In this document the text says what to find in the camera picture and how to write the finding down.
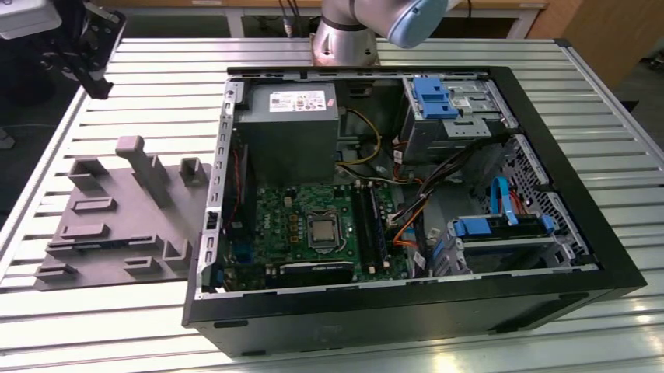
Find silver CPU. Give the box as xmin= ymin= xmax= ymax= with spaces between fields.
xmin=308 ymin=221 xmax=337 ymax=242

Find metal disk bay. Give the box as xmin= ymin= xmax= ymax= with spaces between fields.
xmin=429 ymin=232 xmax=597 ymax=279

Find grey power supply unit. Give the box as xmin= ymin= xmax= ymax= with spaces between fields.
xmin=231 ymin=79 xmax=343 ymax=187

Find blue plastic drive latch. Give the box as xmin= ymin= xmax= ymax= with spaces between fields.
xmin=413 ymin=77 xmax=462 ymax=120

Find black graphics card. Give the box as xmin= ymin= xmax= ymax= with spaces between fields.
xmin=267 ymin=258 xmax=357 ymax=288

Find green motherboard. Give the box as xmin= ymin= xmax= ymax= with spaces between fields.
xmin=216 ymin=180 xmax=415 ymax=291

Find metal drive cage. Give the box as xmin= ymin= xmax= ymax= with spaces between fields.
xmin=402 ymin=75 xmax=520 ymax=164

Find CPU socket metal cover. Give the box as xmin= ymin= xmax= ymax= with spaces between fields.
xmin=303 ymin=209 xmax=346 ymax=256

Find black RAM slot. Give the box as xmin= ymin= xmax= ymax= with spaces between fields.
xmin=350 ymin=182 xmax=370 ymax=275

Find yellow power wires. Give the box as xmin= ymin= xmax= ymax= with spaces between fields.
xmin=334 ymin=108 xmax=415 ymax=186

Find black open PC case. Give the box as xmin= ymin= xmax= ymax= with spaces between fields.
xmin=179 ymin=64 xmax=649 ymax=357

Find grey parts rack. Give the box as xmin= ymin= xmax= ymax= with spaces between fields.
xmin=33 ymin=134 xmax=214 ymax=292

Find wooden cabinet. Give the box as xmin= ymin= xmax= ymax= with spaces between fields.
xmin=528 ymin=0 xmax=664 ymax=94

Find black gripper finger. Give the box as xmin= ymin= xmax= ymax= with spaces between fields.
xmin=76 ymin=7 xmax=128 ymax=100
xmin=35 ymin=50 xmax=92 ymax=98

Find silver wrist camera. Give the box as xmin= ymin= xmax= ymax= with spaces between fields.
xmin=0 ymin=0 xmax=61 ymax=40

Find hard disk in blue carrier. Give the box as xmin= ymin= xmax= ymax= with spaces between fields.
xmin=447 ymin=215 xmax=560 ymax=244

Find blue expansion slot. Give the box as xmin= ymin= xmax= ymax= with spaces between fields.
xmin=232 ymin=242 xmax=255 ymax=265

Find orange wire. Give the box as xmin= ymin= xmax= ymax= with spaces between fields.
xmin=391 ymin=219 xmax=421 ymax=248

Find white framed workbench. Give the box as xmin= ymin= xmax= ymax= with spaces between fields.
xmin=97 ymin=0 xmax=550 ymax=40

